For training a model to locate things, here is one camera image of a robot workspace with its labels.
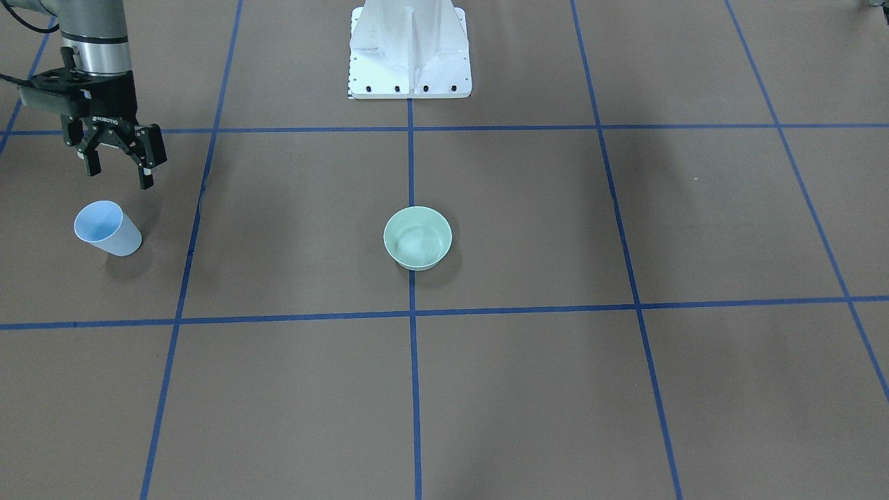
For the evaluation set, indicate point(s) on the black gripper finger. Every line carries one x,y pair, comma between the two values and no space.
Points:
87,149
145,145

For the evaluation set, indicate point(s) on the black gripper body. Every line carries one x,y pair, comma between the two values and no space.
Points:
111,104

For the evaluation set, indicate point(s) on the light blue plastic cup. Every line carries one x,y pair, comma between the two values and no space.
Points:
106,226

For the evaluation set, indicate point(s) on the pale green bowl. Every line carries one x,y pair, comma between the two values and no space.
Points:
417,238

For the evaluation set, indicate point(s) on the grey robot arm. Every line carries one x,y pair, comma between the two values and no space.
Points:
95,36

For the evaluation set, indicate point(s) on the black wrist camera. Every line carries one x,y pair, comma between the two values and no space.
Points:
53,94

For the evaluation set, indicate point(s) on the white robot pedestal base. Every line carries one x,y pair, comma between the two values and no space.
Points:
409,50

